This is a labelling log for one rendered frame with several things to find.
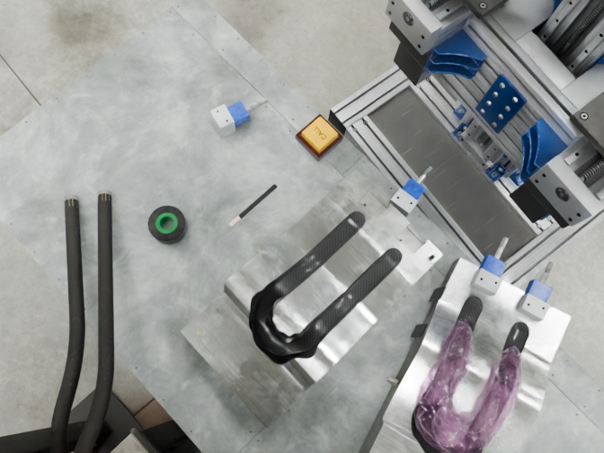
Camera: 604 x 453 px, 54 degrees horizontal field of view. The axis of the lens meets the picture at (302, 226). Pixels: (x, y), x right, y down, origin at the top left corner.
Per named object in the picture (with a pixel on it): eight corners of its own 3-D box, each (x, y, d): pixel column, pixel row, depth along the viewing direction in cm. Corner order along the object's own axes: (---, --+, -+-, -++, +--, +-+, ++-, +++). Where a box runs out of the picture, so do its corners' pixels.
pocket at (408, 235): (406, 226, 129) (410, 222, 126) (424, 244, 128) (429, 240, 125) (392, 240, 128) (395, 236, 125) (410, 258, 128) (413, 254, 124)
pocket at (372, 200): (371, 191, 131) (374, 186, 127) (388, 208, 130) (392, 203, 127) (357, 205, 130) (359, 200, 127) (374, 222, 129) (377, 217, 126)
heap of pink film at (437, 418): (451, 312, 124) (463, 307, 117) (529, 354, 123) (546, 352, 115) (396, 426, 118) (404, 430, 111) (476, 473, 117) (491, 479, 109)
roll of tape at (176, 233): (149, 211, 133) (146, 207, 130) (185, 208, 134) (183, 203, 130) (152, 246, 131) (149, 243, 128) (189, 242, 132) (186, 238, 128)
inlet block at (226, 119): (262, 96, 142) (261, 85, 136) (271, 113, 141) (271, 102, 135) (212, 120, 139) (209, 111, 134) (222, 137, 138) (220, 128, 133)
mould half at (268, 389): (350, 182, 137) (358, 160, 124) (432, 262, 133) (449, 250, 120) (184, 333, 127) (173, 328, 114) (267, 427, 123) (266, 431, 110)
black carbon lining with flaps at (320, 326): (353, 208, 128) (359, 195, 119) (407, 262, 126) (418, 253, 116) (233, 321, 121) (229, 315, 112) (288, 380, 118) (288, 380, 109)
